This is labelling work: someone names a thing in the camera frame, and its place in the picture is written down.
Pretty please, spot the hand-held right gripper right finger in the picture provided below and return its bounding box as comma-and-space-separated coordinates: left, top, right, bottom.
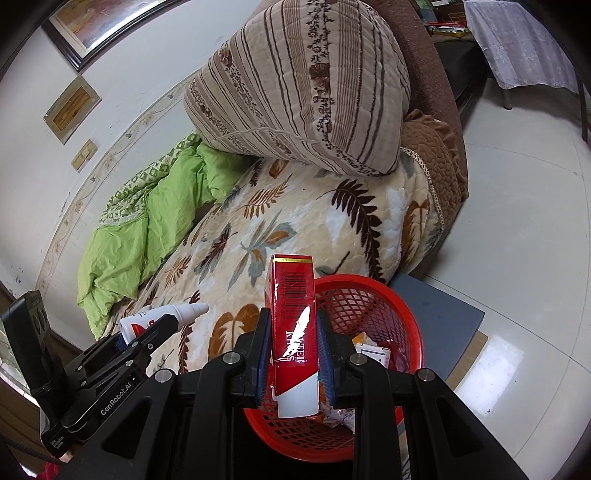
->
316, 308, 529, 480

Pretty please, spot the white lace cloth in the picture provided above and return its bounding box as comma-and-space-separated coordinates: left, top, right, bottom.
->
464, 0, 591, 90

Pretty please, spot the striped floral pillow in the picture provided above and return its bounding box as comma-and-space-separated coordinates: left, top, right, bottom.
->
184, 0, 413, 178

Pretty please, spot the black cable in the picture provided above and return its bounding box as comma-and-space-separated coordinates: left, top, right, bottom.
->
0, 429, 54, 462

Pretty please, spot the green quilt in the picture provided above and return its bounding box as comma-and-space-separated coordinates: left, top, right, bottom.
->
76, 131, 252, 340

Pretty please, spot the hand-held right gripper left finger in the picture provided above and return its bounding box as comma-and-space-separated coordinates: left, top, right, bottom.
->
55, 307, 273, 480

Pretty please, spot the black cabinet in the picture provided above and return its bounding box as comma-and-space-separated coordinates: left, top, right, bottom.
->
434, 37, 489, 127

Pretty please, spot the tan quilted bed cover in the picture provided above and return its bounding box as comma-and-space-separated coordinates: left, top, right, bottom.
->
399, 108, 465, 259

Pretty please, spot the pile of colourful papers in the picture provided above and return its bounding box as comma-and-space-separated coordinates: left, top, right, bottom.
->
427, 18, 471, 38

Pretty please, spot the small framed picture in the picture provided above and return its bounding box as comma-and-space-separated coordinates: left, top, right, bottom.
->
44, 75, 101, 145

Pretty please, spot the red cigarette box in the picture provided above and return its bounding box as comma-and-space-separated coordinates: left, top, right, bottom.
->
268, 253, 320, 418

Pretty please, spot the grey floor mat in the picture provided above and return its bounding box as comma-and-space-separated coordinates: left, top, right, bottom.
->
390, 272, 485, 381

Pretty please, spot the white spray bottle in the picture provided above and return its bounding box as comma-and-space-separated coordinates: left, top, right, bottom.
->
119, 302, 209, 344

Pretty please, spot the brown bed headboard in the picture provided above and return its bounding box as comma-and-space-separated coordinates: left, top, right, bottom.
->
367, 0, 471, 204

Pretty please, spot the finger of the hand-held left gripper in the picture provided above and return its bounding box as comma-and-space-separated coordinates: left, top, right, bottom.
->
122, 314, 179, 366
81, 333, 130, 366

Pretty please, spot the large framed picture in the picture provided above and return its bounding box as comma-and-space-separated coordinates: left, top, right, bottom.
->
41, 0, 185, 72

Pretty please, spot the red mesh basket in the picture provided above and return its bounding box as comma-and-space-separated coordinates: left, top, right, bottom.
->
242, 274, 426, 464

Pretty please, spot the cardboard sheet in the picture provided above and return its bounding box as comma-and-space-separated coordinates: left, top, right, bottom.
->
445, 330, 489, 393

